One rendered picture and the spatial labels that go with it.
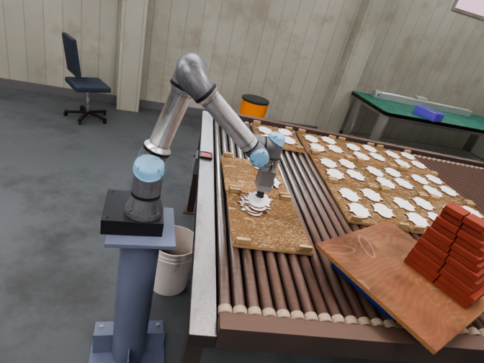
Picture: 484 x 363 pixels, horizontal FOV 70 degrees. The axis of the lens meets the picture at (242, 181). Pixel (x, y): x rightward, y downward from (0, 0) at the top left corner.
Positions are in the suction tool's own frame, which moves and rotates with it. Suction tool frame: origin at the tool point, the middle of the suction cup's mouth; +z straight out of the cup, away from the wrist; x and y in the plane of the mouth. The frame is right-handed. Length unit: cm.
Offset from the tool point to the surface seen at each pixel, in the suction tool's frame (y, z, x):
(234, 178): 25.1, 6.1, 8.7
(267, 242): -26.7, 6.1, -0.7
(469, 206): 34, 6, -151
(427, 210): 20, 6, -110
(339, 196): 22, 6, -53
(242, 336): -71, 8, 15
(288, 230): -16.3, 6.1, -12.4
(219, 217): -10.8, 8.0, 18.6
